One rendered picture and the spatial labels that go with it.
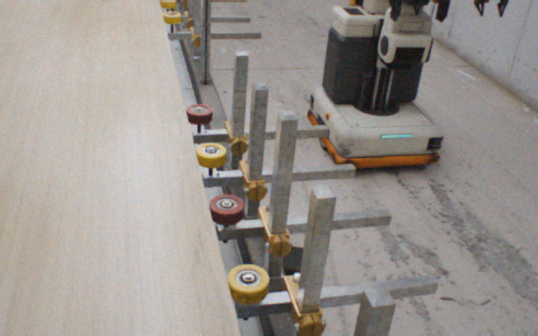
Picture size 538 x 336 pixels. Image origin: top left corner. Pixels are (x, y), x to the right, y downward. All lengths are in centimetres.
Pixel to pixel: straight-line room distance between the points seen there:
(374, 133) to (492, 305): 111
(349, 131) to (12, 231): 216
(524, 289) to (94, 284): 206
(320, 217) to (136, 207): 48
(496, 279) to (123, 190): 187
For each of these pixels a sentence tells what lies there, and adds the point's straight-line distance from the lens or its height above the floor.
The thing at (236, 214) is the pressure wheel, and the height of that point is 90.
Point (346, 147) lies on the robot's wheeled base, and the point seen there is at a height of 19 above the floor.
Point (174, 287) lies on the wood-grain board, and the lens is 110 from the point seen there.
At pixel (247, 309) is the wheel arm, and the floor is 84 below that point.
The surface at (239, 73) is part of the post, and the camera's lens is 164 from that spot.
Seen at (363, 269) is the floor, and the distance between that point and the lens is 259.
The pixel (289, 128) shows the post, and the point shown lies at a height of 112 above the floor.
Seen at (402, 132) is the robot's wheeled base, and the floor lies 27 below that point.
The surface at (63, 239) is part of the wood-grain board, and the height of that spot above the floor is 90.
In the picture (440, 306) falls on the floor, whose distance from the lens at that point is 252.
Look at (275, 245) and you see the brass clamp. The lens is 129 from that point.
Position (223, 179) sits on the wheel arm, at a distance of 155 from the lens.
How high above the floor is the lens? 165
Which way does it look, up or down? 31 degrees down
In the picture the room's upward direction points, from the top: 5 degrees clockwise
